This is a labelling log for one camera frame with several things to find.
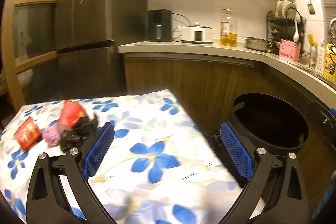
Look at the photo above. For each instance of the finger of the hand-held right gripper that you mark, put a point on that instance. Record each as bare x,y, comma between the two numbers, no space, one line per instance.
326,123

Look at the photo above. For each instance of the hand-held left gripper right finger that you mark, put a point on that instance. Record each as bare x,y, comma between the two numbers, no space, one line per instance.
235,146

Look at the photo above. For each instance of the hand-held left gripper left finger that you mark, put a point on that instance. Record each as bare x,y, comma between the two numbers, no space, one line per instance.
101,144

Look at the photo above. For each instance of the black plastic bag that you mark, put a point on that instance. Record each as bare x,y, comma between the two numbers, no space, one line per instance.
76,134

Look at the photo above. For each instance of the large red wrapper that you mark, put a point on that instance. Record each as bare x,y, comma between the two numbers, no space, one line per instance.
71,115

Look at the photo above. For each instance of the black round trash bin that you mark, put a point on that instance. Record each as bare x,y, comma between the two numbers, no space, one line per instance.
270,119

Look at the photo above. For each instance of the pale pink wrapper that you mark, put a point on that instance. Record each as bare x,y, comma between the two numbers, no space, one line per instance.
52,136

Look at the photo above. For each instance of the small red packet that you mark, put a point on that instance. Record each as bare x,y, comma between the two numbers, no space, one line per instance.
27,134

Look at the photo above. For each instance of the black bag on floor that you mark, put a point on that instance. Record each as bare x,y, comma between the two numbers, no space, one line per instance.
215,141

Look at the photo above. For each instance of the blue floral blanket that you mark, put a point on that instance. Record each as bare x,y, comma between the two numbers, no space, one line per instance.
147,140

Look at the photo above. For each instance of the yellow detergent bottle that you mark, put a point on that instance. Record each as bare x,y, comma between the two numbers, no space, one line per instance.
329,64

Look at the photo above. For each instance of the white pump bottle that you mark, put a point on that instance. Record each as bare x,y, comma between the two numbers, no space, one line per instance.
319,58

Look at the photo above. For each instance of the silver drink can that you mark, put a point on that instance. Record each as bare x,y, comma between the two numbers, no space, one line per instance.
313,58

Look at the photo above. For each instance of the blue garment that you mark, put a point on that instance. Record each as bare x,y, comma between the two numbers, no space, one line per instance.
331,192

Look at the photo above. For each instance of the pink utensil holder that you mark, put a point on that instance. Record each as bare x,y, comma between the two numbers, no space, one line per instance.
288,52

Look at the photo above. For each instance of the yellow scrubber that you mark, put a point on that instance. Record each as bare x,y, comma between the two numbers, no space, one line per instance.
311,40

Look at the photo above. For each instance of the wooden base cabinet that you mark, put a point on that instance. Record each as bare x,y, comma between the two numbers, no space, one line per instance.
183,77

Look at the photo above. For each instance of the white ladle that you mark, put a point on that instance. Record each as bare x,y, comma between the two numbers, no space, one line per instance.
296,35

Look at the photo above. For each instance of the chrome faucet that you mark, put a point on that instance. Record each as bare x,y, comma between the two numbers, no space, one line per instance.
332,23

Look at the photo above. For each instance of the stainless steel bowl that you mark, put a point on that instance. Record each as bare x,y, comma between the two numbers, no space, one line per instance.
257,44

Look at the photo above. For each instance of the black dish rack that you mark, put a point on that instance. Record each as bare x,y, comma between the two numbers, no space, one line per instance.
272,29

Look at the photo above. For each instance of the cooking oil bottle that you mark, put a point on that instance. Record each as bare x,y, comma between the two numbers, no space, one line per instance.
229,37

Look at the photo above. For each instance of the white electric cooker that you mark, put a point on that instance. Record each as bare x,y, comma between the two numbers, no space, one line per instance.
197,34

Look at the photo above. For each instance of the white plates in rack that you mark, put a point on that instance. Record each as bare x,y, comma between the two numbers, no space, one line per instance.
284,7

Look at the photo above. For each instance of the dark grey refrigerator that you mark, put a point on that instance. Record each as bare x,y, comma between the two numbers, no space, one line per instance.
99,16

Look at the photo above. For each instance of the black air fryer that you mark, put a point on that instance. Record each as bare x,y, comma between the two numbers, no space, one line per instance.
159,26

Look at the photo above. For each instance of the wooden glass-panel door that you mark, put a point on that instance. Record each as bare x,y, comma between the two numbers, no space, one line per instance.
34,29

